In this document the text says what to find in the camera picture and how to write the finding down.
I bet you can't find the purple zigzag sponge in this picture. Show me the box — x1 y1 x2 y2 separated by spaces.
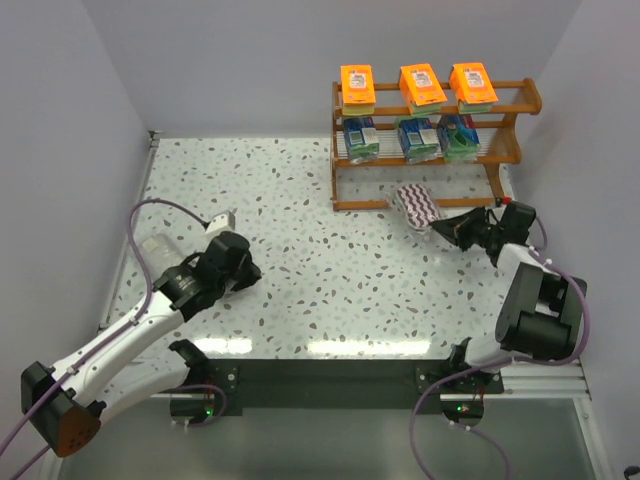
392 183 445 241

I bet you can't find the clear sponge pack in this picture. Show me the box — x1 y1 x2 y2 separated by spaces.
136 233 185 281

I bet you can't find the blue green sponge pack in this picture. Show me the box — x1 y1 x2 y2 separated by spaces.
396 117 440 164
342 117 380 164
436 114 480 163

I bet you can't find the orange sponge box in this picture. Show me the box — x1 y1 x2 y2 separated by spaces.
341 64 376 117
398 63 447 116
449 62 498 114

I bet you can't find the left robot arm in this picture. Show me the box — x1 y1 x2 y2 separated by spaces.
20 231 261 457

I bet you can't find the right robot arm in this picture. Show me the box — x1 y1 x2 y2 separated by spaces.
431 201 591 378

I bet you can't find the wooden shelf rack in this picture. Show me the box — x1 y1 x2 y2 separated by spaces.
330 78 543 211

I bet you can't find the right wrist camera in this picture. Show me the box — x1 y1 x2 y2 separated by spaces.
495 197 512 208

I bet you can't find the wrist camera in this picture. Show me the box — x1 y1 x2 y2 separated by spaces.
204 210 236 239
495 197 512 208

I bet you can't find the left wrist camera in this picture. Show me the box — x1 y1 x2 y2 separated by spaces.
204 210 236 239

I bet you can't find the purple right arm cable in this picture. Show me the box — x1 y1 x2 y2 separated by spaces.
409 217 589 480

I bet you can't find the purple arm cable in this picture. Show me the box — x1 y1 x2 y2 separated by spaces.
409 217 589 480
0 198 211 480

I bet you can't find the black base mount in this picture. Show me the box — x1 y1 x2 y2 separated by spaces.
169 357 504 419

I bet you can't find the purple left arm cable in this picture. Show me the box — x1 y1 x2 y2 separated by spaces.
0 198 211 480

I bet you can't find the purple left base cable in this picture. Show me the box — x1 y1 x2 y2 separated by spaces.
172 384 229 429

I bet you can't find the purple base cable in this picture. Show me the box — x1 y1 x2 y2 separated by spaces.
172 384 229 429
449 419 516 480

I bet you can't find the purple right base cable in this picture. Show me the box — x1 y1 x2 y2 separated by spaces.
449 419 516 480

